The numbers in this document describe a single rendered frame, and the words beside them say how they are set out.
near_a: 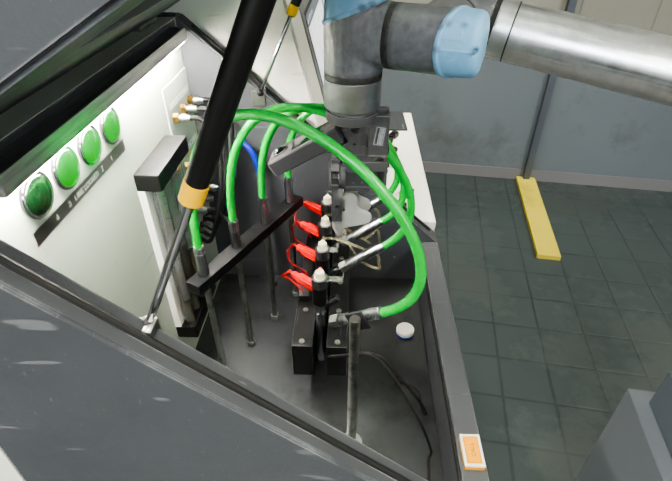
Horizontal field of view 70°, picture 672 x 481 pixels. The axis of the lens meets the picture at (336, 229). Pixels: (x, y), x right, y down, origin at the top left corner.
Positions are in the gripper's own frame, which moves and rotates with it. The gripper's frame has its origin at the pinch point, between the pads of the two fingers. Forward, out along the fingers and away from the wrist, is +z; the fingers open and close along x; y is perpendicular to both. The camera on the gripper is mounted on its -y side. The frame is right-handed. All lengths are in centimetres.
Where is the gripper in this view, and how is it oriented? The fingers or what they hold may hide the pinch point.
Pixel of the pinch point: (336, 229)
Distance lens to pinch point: 75.7
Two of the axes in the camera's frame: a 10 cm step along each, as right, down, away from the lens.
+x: 0.4, -5.8, 8.1
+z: 0.0, 8.1, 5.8
